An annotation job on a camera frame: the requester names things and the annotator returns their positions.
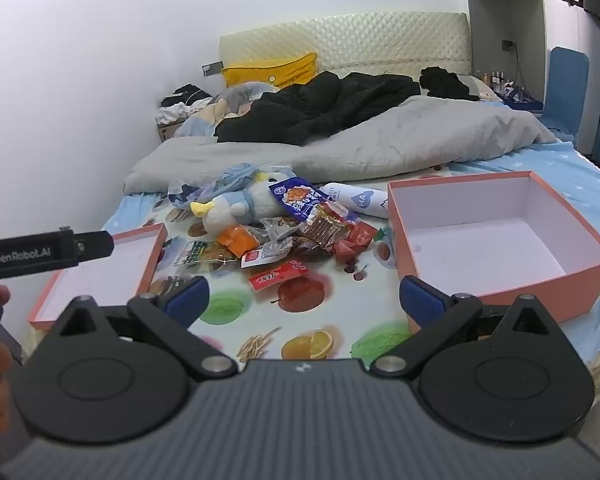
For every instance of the yellow cloth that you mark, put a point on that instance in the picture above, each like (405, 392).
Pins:
(270, 72)

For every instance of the blue plastic bag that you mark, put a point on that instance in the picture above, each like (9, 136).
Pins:
(205, 190)

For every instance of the blue chair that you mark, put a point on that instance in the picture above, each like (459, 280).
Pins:
(567, 85)

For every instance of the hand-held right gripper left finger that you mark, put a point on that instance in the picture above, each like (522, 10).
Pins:
(190, 300)

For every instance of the light blue patterned quilt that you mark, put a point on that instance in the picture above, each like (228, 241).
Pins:
(205, 115)

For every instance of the dark red snack packet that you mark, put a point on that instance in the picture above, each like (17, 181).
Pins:
(312, 251)

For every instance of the orange snack packet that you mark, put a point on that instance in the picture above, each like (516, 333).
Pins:
(237, 241)

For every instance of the cream quilted pillow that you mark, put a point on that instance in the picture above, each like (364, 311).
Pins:
(380, 40)

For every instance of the white spray bottle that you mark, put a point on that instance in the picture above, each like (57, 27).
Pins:
(360, 200)

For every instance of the grey wall plate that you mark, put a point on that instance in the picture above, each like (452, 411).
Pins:
(212, 69)

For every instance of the pink box lid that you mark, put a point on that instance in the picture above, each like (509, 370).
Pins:
(105, 270)

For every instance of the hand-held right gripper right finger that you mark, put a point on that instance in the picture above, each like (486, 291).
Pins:
(422, 305)

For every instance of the grey pillow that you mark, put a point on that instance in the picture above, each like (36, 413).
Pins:
(485, 90)

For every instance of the fruit print mat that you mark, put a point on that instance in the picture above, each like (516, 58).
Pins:
(260, 320)

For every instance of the black clothing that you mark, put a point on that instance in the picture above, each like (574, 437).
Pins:
(305, 110)

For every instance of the pile of clothes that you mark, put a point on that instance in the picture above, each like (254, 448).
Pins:
(180, 105)

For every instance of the pink cardboard box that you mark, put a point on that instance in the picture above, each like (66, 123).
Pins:
(480, 240)

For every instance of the green snack packet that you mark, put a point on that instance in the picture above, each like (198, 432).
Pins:
(200, 252)

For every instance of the clear packet with red label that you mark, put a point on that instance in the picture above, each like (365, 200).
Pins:
(260, 257)

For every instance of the blue snack packet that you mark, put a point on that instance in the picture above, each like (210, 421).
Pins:
(300, 197)

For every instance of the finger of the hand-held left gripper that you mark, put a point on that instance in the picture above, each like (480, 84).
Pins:
(96, 246)

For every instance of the nightstand clutter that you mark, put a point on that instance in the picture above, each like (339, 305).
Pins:
(510, 91)

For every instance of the black garment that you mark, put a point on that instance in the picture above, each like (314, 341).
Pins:
(445, 85)

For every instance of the grey blanket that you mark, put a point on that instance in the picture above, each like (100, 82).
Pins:
(380, 140)

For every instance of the blue white plush penguin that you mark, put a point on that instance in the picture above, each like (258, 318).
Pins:
(225, 210)

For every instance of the grey snack packet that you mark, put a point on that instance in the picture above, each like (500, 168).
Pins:
(277, 227)

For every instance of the wall socket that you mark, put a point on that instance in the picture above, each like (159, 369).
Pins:
(507, 45)

